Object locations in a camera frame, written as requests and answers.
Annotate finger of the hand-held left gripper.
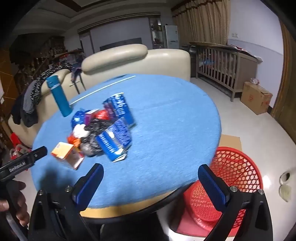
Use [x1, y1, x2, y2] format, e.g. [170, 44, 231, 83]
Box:
[28, 146, 48, 163]

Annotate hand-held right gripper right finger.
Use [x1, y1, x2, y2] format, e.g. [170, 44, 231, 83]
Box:
[198, 164, 274, 241]

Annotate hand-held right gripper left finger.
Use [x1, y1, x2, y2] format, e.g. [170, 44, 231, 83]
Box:
[28, 163, 104, 241]

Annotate orange and white box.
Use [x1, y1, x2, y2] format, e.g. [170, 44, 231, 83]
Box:
[51, 142, 85, 170]

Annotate red plastic basket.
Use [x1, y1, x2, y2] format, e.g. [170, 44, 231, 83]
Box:
[184, 146, 264, 229]

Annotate white tissue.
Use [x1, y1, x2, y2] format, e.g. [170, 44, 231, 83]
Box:
[73, 124, 89, 138]

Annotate blue toothpaste box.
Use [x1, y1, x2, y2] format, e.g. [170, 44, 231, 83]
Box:
[103, 93, 136, 127]
[96, 119, 133, 162]

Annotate blue plastic bag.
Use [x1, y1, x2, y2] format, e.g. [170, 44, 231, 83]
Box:
[71, 110, 87, 128]

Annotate black plastic bag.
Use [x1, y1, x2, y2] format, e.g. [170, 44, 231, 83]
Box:
[81, 119, 114, 158]

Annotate purple and white box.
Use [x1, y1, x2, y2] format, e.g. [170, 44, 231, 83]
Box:
[84, 109, 99, 126]

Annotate red plastic bag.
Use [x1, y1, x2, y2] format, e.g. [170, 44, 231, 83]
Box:
[96, 109, 110, 121]

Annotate person's left hand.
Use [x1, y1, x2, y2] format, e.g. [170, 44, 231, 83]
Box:
[0, 180, 31, 228]

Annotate red plastic object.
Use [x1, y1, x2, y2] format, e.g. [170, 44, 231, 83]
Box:
[9, 133, 31, 160]

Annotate dark grey garments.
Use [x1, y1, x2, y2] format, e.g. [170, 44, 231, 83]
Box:
[12, 88, 38, 127]

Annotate flat cardboard sheet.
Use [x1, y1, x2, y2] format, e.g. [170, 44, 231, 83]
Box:
[216, 134, 241, 153]

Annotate teal bottle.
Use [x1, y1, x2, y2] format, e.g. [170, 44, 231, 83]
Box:
[46, 75, 73, 117]

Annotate person's dark pants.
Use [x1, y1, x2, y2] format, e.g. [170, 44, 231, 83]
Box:
[102, 207, 177, 241]

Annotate blue tablecloth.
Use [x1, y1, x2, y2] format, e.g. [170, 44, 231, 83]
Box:
[32, 74, 222, 208]

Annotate thin white rod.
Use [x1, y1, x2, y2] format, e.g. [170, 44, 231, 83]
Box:
[69, 75, 136, 105]

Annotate cardboard box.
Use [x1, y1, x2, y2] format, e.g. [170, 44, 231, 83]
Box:
[240, 81, 273, 115]

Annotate wooden crib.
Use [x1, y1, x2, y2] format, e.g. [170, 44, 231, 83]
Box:
[190, 42, 258, 102]

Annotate dark low cabinet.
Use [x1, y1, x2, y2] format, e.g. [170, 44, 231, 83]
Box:
[181, 44, 197, 78]

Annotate wooden door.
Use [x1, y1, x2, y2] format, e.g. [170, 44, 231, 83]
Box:
[270, 21, 296, 130]

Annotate cream leather sofa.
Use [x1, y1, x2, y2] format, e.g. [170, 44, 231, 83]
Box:
[8, 44, 191, 149]

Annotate black television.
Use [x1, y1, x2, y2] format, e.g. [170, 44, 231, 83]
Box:
[99, 37, 142, 52]

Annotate white standing air conditioner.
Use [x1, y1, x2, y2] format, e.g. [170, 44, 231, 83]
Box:
[165, 24, 180, 49]

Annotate glass display cabinet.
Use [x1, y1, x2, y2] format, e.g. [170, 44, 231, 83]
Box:
[149, 17, 166, 49]

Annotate beige curtain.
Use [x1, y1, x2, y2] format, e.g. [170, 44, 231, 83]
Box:
[171, 0, 232, 45]

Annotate dark strapped bag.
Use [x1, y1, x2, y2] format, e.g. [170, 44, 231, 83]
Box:
[69, 67, 86, 93]

